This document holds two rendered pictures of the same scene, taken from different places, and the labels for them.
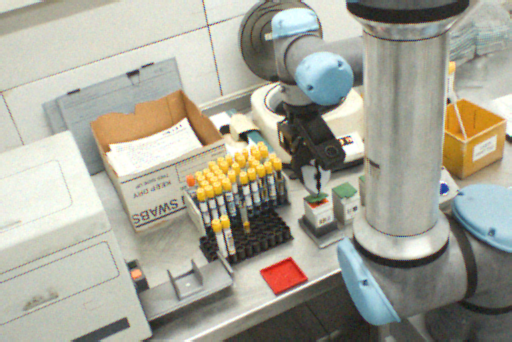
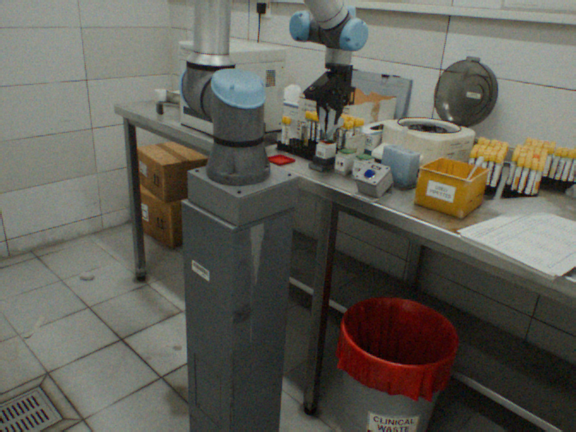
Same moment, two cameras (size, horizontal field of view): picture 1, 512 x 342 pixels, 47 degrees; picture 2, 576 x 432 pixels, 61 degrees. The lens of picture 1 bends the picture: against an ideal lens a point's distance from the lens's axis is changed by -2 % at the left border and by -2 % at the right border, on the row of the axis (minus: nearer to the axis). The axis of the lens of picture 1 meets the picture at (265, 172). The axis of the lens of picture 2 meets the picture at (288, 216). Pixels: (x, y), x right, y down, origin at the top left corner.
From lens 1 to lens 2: 1.38 m
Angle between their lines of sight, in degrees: 56
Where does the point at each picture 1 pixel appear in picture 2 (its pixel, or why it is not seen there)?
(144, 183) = (308, 105)
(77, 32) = (371, 36)
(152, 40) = (405, 62)
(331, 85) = (295, 27)
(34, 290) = not seen: hidden behind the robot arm
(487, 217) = (225, 72)
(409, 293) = (186, 83)
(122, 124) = (360, 99)
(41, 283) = not seen: hidden behind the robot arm
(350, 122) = (420, 145)
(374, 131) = not seen: outside the picture
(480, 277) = (204, 97)
